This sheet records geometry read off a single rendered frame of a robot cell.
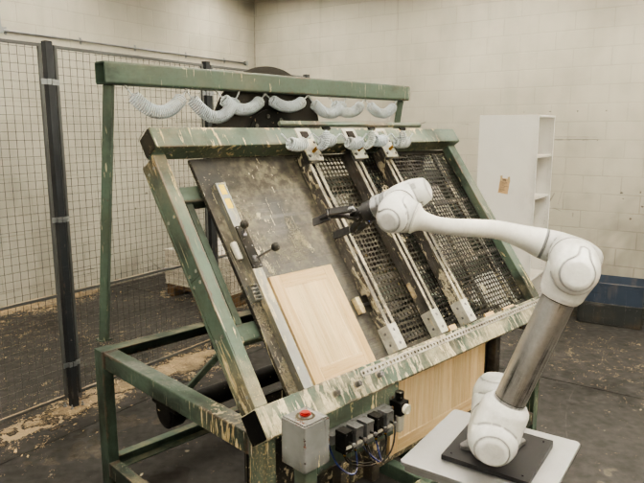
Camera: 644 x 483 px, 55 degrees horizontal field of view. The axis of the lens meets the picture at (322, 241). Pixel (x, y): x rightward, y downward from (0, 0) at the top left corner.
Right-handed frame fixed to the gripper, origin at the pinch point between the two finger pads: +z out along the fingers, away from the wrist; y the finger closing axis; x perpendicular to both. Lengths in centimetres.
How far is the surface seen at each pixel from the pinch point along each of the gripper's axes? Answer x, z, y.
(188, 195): -35, 61, 8
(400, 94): -167, 15, -142
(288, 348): 31, 37, -23
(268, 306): 14.2, 40.3, -16.7
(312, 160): -66, 29, -43
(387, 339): 21, 18, -75
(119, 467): 56, 170, -54
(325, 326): 18, 32, -45
